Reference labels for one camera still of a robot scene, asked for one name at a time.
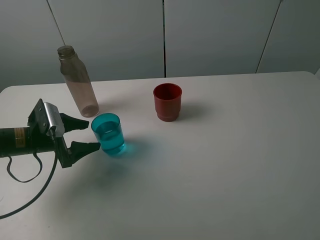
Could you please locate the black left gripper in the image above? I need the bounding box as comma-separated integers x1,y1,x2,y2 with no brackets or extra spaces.
27,98,101,168

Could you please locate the teal translucent plastic cup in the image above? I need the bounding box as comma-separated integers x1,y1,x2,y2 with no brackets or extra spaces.
91,113,125,156

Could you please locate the clear smoky plastic bottle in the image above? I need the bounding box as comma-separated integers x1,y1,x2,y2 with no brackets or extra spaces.
57,45,99,118

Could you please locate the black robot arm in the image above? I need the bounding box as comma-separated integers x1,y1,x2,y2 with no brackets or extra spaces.
0,99,101,168

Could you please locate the red plastic cup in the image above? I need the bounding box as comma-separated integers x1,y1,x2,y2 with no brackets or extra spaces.
153,83,183,122

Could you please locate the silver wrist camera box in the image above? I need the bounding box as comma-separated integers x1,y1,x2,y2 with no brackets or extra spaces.
44,102,65,138

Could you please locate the black camera cable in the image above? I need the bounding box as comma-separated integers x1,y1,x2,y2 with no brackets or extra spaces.
0,129,59,220

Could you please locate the thin black looped cable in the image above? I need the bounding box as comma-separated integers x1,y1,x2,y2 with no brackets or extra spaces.
6,152,43,183

